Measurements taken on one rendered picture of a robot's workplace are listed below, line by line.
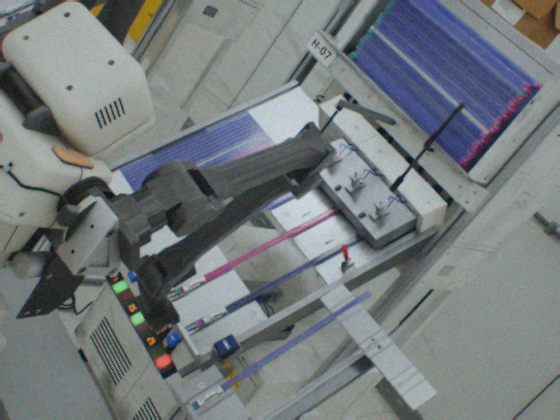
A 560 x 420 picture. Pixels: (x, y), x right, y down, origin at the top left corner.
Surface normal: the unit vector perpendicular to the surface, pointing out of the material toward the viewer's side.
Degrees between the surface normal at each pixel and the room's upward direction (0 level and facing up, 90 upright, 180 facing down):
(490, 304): 89
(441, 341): 90
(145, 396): 90
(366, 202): 44
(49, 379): 0
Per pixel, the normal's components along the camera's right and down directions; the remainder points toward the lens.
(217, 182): 0.51, -0.54
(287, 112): -0.04, -0.61
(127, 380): -0.64, -0.11
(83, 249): -0.45, -0.09
